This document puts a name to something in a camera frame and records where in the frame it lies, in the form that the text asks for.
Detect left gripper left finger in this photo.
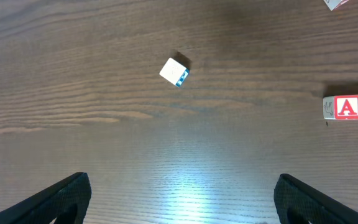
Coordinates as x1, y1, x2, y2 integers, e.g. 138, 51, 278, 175
0, 172, 91, 224

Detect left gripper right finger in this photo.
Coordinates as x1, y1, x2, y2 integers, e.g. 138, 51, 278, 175
273, 174, 358, 224

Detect red letter A block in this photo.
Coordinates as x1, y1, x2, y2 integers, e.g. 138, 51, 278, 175
323, 95, 358, 120

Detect wooden block with blue side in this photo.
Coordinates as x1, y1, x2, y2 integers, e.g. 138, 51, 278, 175
159, 58, 190, 87

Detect wooden block with red side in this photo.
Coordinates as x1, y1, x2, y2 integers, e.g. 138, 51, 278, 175
323, 0, 349, 11

